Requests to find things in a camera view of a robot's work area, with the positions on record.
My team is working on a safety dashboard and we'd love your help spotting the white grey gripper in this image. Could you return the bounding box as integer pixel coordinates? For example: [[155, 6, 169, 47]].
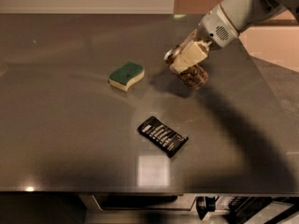
[[169, 5, 239, 74]]

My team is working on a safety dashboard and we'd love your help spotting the orange brown soda can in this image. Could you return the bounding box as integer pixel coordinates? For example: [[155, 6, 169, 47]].
[[164, 46, 208, 90]]

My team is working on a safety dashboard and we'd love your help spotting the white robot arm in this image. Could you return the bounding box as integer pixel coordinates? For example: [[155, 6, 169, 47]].
[[164, 0, 299, 75]]

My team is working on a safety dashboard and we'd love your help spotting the green and yellow sponge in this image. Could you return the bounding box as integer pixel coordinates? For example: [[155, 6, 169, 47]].
[[108, 62, 145, 91]]

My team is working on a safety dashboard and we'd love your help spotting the black snack packet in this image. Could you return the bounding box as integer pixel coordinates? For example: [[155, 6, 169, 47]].
[[137, 117, 189, 158]]

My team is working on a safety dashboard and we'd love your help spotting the dark equipment under table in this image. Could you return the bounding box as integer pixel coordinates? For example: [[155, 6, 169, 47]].
[[195, 196, 299, 224]]

